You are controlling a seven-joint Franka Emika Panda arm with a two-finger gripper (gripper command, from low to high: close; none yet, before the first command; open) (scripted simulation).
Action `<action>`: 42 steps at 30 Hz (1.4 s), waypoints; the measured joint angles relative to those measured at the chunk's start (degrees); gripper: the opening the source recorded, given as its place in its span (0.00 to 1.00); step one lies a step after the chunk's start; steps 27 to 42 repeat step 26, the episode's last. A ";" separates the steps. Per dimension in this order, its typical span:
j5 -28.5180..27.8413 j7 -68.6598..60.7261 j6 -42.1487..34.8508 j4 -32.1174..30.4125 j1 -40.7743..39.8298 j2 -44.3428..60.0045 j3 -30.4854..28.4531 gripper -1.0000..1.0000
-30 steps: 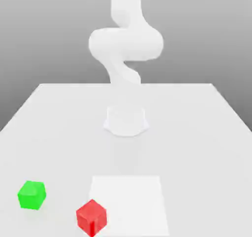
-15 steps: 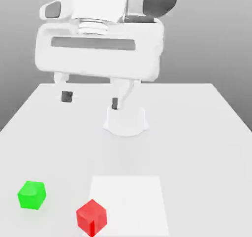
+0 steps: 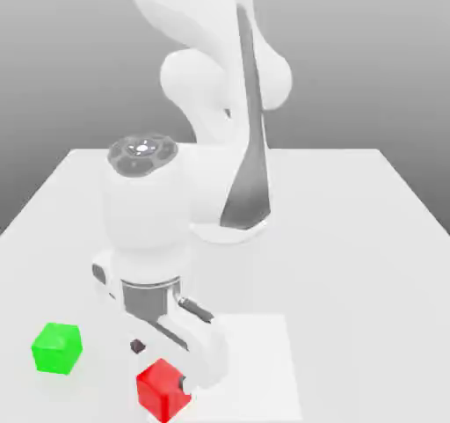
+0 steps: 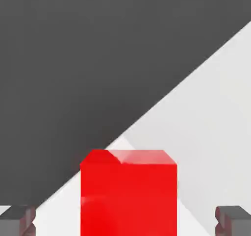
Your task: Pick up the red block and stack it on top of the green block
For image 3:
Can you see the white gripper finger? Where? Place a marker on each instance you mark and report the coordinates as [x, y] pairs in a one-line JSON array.
[[187, 385], [137, 346]]

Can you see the small green cube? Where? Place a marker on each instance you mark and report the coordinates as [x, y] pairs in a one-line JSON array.
[[56, 349]]

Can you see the small red cube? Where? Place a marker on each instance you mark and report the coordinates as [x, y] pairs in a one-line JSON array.
[[160, 391]]

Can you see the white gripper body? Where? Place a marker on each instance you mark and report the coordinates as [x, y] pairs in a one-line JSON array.
[[205, 349]]

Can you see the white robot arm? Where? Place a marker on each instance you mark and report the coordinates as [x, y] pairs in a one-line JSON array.
[[147, 212]]

